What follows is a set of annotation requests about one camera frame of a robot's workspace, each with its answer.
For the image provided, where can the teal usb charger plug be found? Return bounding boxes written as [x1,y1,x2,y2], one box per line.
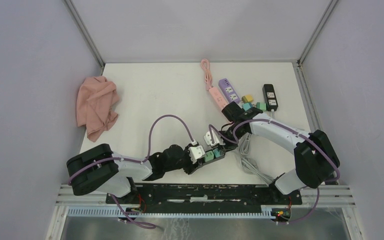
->
[242,102,253,111]

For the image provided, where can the teal charger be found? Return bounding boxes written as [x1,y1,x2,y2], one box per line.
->
[204,151,215,163]

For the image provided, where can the green charger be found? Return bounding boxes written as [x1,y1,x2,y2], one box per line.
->
[255,102,267,112]

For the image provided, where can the yellow usb charger plug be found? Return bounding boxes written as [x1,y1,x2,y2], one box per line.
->
[241,94,254,104]

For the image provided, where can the grey cable of black strip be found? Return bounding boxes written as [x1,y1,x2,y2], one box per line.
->
[270,109,306,132]

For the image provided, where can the purple power strip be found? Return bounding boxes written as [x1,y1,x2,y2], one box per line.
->
[218,78,241,104]

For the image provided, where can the black power strip white sockets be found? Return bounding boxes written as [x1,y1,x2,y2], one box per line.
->
[262,84,279,112]

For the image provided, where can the pink power strip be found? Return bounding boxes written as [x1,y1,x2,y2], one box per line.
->
[208,87,228,110]

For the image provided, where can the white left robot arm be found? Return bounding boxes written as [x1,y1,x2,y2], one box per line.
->
[66,143,206,204]

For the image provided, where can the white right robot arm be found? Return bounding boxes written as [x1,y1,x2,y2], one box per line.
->
[219,102,341,204]

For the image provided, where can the pink cloth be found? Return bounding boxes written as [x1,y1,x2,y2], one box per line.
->
[76,75,120,142]

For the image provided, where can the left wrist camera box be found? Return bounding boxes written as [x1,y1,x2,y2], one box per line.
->
[188,145,206,163]

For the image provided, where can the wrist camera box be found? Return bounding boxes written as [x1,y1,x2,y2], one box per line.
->
[188,145,206,163]
[203,130,225,147]

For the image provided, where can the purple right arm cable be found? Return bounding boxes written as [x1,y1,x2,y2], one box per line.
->
[208,119,341,226]

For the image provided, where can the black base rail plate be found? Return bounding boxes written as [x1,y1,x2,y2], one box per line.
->
[117,182,303,214]

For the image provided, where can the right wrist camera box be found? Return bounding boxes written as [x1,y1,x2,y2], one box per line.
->
[203,130,225,147]

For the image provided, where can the white slotted cable duct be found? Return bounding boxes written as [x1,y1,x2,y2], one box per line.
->
[66,205,292,220]

